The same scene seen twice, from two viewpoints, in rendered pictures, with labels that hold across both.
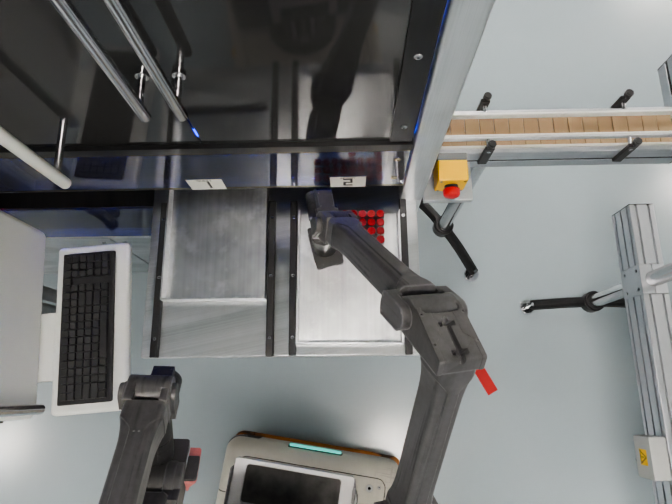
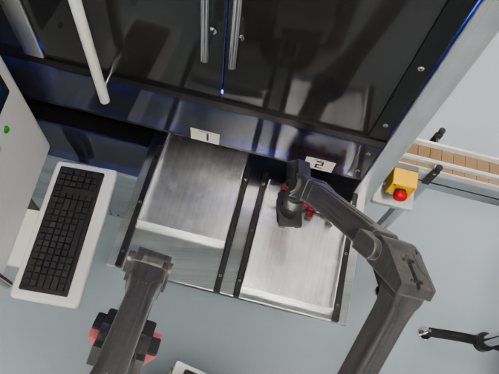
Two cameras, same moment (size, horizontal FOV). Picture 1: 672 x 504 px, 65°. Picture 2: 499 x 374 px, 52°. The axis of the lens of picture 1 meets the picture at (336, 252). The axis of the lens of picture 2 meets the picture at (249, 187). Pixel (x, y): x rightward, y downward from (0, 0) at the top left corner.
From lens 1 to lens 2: 0.30 m
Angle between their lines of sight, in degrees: 10
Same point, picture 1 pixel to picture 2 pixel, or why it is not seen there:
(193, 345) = not seen: hidden behind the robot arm
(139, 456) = (145, 300)
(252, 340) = (204, 274)
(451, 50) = (447, 70)
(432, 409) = (382, 325)
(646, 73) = not seen: outside the picture
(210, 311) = (174, 241)
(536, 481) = not seen: outside the picture
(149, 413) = (154, 274)
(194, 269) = (170, 204)
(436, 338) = (400, 266)
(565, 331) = (454, 364)
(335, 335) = (275, 289)
